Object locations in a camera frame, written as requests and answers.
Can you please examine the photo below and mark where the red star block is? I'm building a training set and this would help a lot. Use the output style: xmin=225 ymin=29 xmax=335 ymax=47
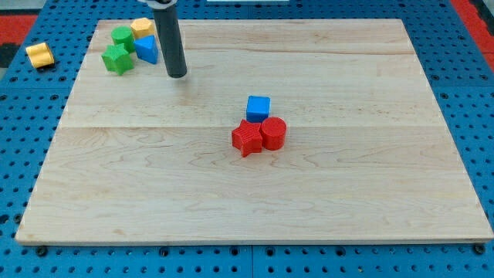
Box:
xmin=232 ymin=119 xmax=262 ymax=157

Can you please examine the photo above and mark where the red cylinder block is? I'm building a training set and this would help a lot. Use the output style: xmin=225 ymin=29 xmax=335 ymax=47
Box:
xmin=260 ymin=117 xmax=287 ymax=151

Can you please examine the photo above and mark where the blue cube block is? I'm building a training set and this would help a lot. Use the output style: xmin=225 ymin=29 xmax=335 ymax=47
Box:
xmin=245 ymin=96 xmax=271 ymax=123

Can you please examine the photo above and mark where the wooden board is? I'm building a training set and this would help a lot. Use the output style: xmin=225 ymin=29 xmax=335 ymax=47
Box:
xmin=15 ymin=19 xmax=493 ymax=246

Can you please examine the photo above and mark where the blue triangle block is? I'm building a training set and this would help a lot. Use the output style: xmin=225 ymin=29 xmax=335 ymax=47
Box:
xmin=134 ymin=36 xmax=157 ymax=64

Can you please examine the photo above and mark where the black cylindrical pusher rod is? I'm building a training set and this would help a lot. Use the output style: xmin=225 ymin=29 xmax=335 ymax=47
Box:
xmin=148 ymin=0 xmax=188 ymax=78

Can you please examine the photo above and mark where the green star block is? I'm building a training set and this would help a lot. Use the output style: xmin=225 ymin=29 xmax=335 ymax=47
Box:
xmin=101 ymin=43 xmax=134 ymax=76

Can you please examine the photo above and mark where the yellow hexagon block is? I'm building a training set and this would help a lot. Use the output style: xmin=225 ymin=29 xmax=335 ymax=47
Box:
xmin=130 ymin=18 xmax=155 ymax=39

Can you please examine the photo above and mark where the green cylinder block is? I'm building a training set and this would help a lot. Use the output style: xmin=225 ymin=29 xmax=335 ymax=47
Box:
xmin=110 ymin=26 xmax=135 ymax=53

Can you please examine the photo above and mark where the yellow rounded block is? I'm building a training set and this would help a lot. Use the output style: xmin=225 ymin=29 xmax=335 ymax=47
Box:
xmin=25 ymin=42 xmax=55 ymax=69

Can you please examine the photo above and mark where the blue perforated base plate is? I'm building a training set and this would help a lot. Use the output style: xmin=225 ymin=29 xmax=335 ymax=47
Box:
xmin=1 ymin=0 xmax=493 ymax=277

